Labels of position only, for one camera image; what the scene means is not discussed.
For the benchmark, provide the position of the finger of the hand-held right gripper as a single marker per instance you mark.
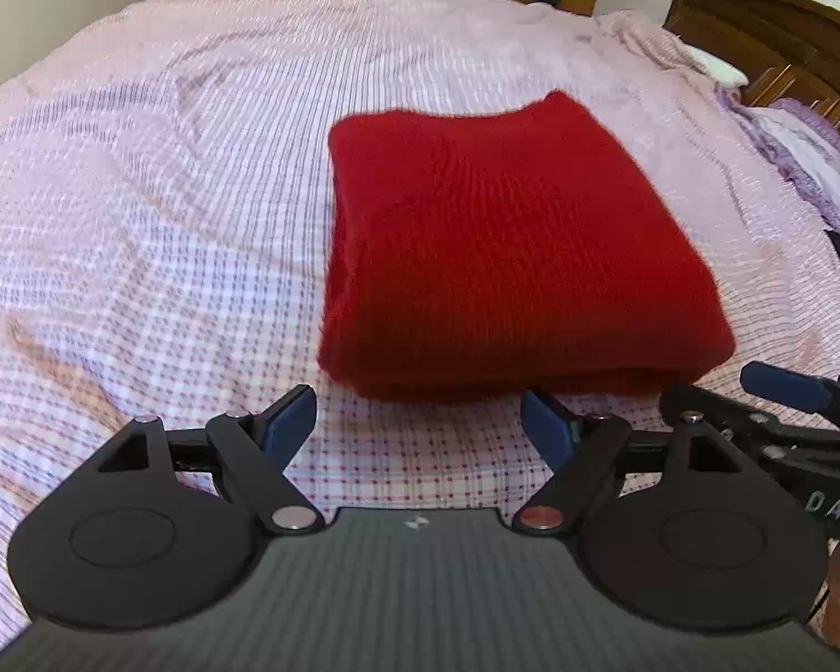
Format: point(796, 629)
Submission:
point(787, 385)
point(703, 402)

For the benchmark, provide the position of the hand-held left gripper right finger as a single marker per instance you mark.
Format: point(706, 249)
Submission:
point(549, 427)

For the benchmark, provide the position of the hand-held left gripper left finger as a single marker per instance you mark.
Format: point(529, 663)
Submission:
point(290, 420)

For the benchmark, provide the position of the red knitted sweater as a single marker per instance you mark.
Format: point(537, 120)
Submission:
point(504, 238)

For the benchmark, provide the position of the purple ruffled cloth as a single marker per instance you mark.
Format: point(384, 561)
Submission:
point(805, 147)

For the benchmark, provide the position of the bed with pink checked sheet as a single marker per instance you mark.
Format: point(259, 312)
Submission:
point(147, 224)

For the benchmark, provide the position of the white pillow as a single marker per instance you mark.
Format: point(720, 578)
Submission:
point(717, 66)

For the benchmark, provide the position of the dark wooden headboard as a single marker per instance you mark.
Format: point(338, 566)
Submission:
point(777, 35)

